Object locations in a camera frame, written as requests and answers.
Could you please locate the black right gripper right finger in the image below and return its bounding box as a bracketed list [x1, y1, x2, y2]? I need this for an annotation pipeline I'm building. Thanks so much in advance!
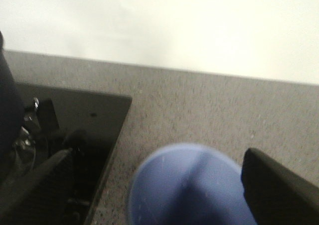
[241, 148, 319, 225]

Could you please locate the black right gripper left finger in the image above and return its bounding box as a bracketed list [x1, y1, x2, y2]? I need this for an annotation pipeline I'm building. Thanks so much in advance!
[0, 150, 74, 225]

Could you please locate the light blue plastic cup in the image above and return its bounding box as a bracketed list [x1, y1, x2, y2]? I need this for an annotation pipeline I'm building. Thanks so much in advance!
[126, 143, 255, 225]

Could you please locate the black glass gas stove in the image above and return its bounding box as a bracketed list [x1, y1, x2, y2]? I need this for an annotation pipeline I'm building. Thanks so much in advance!
[17, 83, 132, 225]

